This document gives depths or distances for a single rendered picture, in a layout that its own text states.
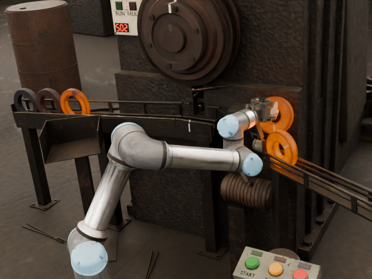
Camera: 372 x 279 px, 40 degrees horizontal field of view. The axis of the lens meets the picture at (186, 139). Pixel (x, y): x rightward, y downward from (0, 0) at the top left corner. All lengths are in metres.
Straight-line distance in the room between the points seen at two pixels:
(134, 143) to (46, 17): 3.39
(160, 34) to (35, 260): 1.36
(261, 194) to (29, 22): 3.30
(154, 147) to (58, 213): 1.63
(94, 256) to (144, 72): 1.14
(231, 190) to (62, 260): 1.03
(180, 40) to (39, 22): 2.93
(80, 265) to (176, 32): 0.99
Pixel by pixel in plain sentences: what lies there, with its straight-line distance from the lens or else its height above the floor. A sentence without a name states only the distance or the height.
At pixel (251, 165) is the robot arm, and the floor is 0.79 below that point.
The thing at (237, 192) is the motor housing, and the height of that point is 0.49.
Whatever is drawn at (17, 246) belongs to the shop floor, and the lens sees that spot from 2.98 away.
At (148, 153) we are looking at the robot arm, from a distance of 1.63.
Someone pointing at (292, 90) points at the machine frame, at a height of 0.87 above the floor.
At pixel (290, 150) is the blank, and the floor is 0.73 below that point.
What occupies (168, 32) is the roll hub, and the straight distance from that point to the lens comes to 2.16.
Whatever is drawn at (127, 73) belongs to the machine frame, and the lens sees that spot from 2.60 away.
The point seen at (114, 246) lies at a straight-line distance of 2.78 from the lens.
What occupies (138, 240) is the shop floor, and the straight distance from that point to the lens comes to 2.81.
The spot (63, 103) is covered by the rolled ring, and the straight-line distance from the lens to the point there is 2.83.
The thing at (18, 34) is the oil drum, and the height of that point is 0.67.
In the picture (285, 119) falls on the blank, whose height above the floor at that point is 0.80.
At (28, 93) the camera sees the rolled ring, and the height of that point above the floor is 0.73.
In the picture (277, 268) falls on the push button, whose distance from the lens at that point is 1.58.
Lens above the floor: 1.59
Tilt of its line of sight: 24 degrees down
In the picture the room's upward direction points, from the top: 5 degrees counter-clockwise
